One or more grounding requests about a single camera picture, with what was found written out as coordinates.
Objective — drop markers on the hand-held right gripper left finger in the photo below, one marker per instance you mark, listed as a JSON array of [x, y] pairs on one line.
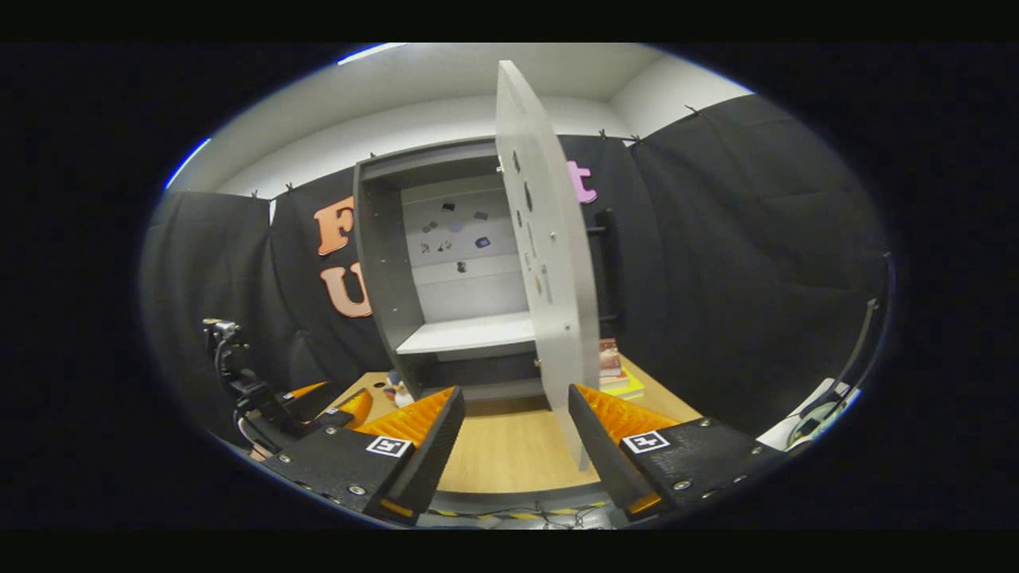
[[430, 461]]

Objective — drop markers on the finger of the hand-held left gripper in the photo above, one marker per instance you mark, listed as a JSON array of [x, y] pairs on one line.
[[318, 418], [360, 410]]

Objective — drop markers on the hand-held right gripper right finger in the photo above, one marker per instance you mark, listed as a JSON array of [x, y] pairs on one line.
[[597, 454]]

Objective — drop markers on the white cabinet door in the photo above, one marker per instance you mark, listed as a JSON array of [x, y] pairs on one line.
[[557, 278]]

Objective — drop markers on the white cabinet shelf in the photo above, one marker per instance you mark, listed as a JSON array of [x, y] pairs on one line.
[[470, 334]]

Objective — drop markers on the grey cabinet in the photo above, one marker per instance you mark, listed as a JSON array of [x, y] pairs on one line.
[[382, 263]]

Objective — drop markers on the penguin plush toy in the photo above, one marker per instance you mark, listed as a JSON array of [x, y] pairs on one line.
[[400, 391]]

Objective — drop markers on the yellow book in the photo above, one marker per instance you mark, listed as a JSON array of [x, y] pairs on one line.
[[629, 388]]

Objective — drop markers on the white flat object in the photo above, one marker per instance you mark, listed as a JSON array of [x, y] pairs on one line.
[[784, 434]]

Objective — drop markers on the round teal object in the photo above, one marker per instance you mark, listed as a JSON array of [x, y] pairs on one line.
[[812, 422]]

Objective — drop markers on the black backdrop cloth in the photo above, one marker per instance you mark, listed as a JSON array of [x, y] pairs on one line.
[[756, 239]]

